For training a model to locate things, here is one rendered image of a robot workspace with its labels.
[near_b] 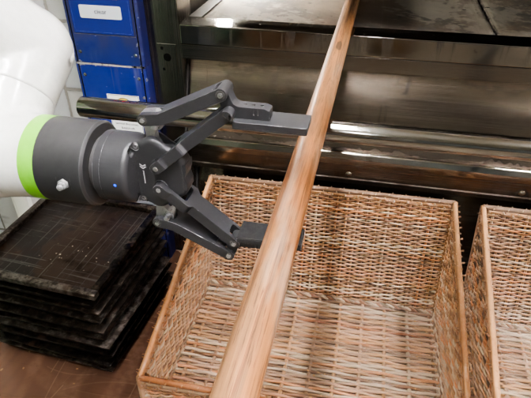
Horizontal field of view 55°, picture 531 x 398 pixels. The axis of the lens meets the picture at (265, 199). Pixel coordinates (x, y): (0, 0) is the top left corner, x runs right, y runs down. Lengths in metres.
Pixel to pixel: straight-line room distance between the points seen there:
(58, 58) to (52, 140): 0.13
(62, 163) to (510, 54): 0.80
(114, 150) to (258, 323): 0.25
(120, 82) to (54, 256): 0.39
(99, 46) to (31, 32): 0.51
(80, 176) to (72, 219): 0.65
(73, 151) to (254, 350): 0.29
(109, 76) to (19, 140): 0.61
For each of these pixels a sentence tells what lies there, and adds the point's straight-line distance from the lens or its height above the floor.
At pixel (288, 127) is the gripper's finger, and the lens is 0.46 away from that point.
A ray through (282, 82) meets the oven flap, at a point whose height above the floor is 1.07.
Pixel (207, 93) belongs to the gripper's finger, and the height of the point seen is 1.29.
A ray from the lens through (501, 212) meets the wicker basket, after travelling 1.17.
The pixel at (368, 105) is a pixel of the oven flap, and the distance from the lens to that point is 1.08.
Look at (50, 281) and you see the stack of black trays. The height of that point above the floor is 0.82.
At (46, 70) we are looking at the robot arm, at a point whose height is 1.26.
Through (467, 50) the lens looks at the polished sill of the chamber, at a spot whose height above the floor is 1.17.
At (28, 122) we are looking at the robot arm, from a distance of 0.59.
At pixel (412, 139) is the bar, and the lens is 0.68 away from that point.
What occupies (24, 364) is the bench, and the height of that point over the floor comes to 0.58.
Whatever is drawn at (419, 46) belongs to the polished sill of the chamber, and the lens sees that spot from 1.02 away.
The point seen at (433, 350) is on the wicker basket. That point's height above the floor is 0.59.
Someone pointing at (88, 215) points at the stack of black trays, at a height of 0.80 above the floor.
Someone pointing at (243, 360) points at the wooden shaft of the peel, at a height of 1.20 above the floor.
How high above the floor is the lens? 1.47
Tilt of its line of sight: 35 degrees down
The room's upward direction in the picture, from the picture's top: straight up
